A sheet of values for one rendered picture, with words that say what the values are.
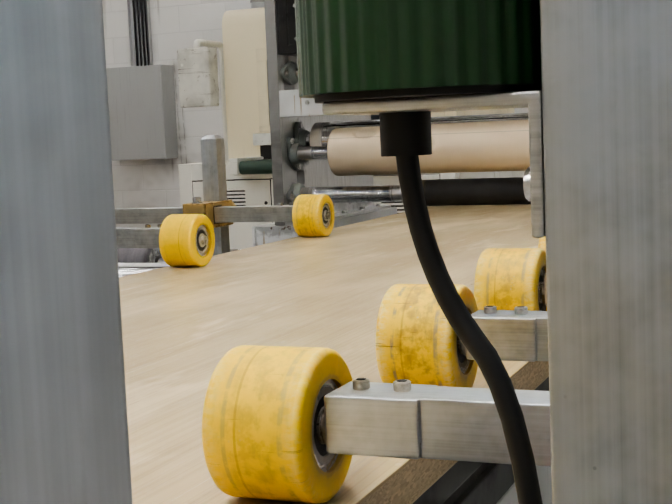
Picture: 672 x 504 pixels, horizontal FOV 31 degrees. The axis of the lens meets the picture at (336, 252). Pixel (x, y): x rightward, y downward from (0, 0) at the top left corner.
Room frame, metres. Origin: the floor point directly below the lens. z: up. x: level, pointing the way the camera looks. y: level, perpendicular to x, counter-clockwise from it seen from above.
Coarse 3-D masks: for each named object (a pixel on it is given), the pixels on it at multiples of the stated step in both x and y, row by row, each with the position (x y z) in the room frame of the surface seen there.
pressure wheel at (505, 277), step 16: (480, 256) 1.07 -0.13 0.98; (496, 256) 1.06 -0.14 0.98; (512, 256) 1.06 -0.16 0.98; (528, 256) 1.05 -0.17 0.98; (544, 256) 1.07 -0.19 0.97; (480, 272) 1.05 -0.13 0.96; (496, 272) 1.05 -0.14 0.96; (512, 272) 1.04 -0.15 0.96; (528, 272) 1.04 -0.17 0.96; (544, 272) 1.08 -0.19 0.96; (480, 288) 1.05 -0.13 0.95; (496, 288) 1.04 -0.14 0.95; (512, 288) 1.04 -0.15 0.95; (528, 288) 1.03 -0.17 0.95; (480, 304) 1.05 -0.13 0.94; (496, 304) 1.04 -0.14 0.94; (512, 304) 1.04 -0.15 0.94; (528, 304) 1.03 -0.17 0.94
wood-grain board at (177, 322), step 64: (256, 256) 1.91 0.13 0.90; (320, 256) 1.87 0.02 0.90; (384, 256) 1.83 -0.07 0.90; (448, 256) 1.79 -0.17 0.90; (128, 320) 1.27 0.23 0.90; (192, 320) 1.25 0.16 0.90; (256, 320) 1.23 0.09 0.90; (320, 320) 1.21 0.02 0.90; (128, 384) 0.93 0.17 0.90; (192, 384) 0.92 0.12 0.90; (192, 448) 0.72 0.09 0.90
